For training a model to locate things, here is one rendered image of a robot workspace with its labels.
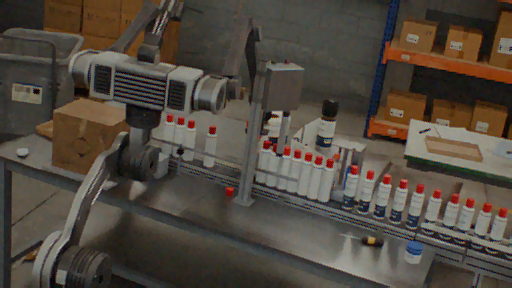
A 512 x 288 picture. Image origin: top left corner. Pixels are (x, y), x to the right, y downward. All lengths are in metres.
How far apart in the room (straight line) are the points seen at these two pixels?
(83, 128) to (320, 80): 4.76
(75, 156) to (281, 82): 1.00
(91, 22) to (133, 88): 4.09
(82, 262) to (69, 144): 0.97
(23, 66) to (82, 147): 2.16
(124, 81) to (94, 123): 0.60
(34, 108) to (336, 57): 3.45
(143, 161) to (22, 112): 2.87
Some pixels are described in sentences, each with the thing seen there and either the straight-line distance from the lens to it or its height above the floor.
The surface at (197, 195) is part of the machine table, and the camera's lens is 3.27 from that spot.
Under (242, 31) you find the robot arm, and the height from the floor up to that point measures 1.62.
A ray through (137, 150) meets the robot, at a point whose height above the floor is 1.20.
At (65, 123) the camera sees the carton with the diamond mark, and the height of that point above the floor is 1.07.
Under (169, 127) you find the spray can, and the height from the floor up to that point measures 1.03.
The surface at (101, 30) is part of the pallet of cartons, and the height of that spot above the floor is 0.70.
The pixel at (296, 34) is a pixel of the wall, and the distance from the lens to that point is 7.66.
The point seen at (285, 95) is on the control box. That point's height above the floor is 1.36.
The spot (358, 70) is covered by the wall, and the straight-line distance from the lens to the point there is 7.63.
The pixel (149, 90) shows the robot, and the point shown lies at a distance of 2.62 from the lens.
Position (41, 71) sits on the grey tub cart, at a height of 0.70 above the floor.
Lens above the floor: 2.24
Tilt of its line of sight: 21 degrees down
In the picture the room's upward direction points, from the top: 9 degrees clockwise
